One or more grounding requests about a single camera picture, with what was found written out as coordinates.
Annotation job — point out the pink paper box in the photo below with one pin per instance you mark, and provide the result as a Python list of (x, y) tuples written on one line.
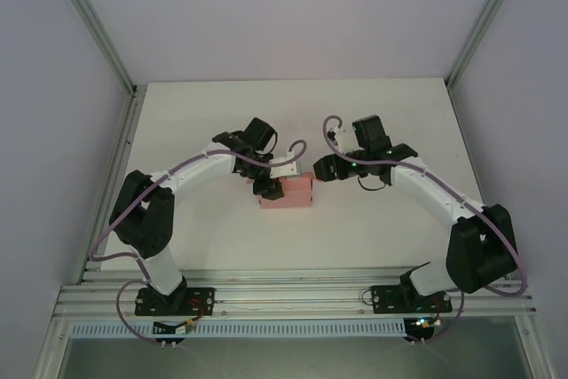
[(295, 195)]

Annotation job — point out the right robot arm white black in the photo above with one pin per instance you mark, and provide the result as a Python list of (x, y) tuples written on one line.
[(479, 246)]

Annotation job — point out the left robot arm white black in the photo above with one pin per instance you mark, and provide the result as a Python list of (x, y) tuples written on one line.
[(146, 219)]

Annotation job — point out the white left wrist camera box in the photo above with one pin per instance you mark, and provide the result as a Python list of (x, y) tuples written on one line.
[(284, 167)]

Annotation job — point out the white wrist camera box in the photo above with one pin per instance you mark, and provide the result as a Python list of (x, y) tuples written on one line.
[(284, 167), (338, 136)]

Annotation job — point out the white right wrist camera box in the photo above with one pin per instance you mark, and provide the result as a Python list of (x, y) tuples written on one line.
[(338, 136)]

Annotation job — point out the aluminium mounting rail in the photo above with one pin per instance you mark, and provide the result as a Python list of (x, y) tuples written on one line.
[(288, 294)]

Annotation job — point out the aluminium table side rail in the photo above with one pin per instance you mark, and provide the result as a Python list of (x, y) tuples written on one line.
[(477, 152), (124, 152)]

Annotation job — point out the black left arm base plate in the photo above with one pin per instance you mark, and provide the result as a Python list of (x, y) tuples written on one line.
[(204, 301)]

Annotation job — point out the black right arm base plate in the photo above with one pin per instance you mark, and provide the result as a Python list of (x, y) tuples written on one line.
[(386, 299)]

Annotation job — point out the aluminium frame post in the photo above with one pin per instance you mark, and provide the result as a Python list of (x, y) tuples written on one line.
[(483, 24), (95, 28)]

